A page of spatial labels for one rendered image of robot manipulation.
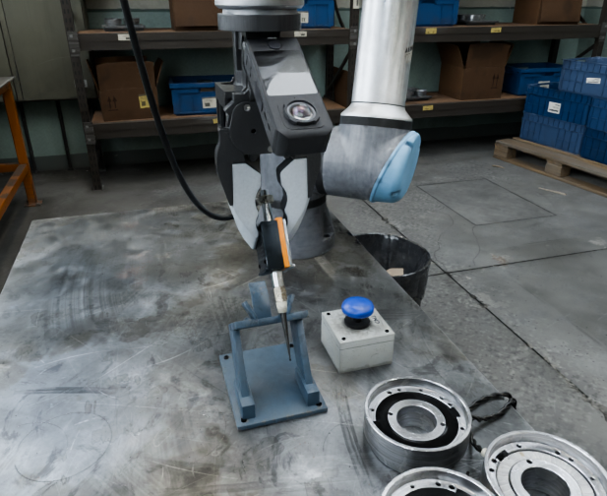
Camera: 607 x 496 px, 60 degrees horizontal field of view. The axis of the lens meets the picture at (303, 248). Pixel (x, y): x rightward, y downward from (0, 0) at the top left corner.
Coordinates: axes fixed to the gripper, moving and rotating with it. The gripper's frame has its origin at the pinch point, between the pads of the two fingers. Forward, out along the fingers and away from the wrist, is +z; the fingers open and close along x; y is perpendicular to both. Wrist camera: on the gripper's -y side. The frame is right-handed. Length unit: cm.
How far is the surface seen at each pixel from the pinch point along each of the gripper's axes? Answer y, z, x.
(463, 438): -15.3, 15.8, -14.3
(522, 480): -19.1, 18.4, -18.3
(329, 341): 5.4, 17.8, -8.3
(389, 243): 111, 60, -70
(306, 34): 324, 4, -104
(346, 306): 4.7, 12.6, -10.2
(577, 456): -19.6, 16.5, -23.5
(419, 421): -9.2, 19.0, -13.3
